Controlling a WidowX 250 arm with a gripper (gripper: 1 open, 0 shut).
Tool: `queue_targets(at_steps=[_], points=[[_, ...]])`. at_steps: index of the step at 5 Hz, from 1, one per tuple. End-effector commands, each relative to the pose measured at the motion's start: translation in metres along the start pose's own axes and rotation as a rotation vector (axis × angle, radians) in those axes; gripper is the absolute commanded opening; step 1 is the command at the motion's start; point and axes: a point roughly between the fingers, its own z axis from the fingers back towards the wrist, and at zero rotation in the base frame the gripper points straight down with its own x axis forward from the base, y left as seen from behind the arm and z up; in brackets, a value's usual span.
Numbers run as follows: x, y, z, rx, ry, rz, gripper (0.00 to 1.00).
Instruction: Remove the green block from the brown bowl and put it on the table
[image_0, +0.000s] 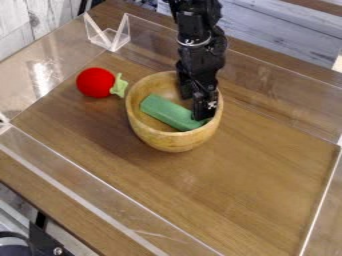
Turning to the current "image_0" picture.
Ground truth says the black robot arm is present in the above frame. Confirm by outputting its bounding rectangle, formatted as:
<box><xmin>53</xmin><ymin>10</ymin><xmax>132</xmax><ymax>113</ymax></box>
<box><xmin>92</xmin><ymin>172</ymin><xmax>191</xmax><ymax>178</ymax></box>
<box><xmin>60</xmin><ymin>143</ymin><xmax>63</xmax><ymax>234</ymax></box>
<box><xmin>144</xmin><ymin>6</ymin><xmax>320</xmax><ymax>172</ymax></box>
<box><xmin>168</xmin><ymin>0</ymin><xmax>227</xmax><ymax>120</ymax></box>

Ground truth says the brown wooden bowl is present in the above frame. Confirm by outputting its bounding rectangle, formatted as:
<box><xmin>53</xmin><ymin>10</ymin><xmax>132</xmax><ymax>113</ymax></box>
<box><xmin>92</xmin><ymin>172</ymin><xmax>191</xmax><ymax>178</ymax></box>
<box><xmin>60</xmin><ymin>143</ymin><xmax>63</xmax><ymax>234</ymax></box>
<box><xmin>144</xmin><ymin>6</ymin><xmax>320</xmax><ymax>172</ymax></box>
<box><xmin>125</xmin><ymin>71</ymin><xmax>223</xmax><ymax>153</ymax></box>

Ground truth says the clear acrylic tray wall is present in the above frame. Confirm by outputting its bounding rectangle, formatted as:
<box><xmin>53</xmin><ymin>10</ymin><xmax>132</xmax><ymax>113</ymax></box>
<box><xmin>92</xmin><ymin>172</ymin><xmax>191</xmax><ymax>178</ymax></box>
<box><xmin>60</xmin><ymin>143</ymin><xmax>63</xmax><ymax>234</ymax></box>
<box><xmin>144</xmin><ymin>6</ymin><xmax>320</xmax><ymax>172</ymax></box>
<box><xmin>0</xmin><ymin>9</ymin><xmax>342</xmax><ymax>256</ymax></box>

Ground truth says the green rectangular block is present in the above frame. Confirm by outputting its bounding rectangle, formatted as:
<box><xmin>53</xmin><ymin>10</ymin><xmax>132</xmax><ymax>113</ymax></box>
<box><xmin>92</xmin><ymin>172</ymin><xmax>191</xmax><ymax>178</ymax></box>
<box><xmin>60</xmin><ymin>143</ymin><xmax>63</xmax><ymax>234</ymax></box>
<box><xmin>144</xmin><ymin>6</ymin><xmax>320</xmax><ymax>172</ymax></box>
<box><xmin>140</xmin><ymin>94</ymin><xmax>208</xmax><ymax>131</ymax></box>

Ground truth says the black table clamp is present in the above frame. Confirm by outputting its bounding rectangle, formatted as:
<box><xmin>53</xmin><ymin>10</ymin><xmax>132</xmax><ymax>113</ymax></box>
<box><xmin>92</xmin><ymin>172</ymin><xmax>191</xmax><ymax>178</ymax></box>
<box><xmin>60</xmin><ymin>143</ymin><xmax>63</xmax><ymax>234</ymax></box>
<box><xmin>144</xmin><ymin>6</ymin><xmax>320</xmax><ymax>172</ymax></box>
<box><xmin>0</xmin><ymin>209</ymin><xmax>75</xmax><ymax>256</ymax></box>

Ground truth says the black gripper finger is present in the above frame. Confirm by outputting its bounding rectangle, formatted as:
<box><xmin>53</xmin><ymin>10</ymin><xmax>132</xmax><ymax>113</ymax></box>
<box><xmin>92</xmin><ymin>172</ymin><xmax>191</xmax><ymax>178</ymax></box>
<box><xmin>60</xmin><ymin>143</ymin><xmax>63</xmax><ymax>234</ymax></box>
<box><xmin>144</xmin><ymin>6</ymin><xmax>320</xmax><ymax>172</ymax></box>
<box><xmin>177</xmin><ymin>70</ymin><xmax>201</xmax><ymax>100</ymax></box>
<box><xmin>192</xmin><ymin>90</ymin><xmax>218</xmax><ymax>121</ymax></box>

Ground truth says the red toy tomato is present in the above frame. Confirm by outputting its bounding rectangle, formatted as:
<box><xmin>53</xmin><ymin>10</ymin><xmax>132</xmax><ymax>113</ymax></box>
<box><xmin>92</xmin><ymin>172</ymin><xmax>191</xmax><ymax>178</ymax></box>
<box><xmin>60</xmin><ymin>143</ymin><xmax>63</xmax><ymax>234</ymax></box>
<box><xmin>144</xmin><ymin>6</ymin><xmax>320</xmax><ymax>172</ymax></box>
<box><xmin>76</xmin><ymin>67</ymin><xmax>128</xmax><ymax>98</ymax></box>

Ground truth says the clear acrylic corner bracket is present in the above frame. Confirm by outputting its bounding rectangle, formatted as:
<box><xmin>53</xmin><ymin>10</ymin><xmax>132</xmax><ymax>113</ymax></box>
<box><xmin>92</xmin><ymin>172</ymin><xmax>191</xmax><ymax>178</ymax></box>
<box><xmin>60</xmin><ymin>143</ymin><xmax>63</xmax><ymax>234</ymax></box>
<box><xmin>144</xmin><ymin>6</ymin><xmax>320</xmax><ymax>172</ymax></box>
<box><xmin>83</xmin><ymin>13</ymin><xmax>131</xmax><ymax>52</ymax></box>

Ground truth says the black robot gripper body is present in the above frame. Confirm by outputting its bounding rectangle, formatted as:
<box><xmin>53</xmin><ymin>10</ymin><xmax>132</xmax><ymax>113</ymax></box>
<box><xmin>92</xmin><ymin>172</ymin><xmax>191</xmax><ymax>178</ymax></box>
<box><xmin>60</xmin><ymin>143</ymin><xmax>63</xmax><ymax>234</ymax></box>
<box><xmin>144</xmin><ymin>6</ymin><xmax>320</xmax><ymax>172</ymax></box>
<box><xmin>176</xmin><ymin>38</ymin><xmax>227</xmax><ymax>92</ymax></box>

